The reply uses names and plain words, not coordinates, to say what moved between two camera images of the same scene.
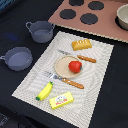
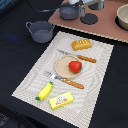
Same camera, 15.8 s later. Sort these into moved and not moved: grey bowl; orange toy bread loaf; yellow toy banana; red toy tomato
Moved: grey bowl
Not moved: red toy tomato; yellow toy banana; orange toy bread loaf
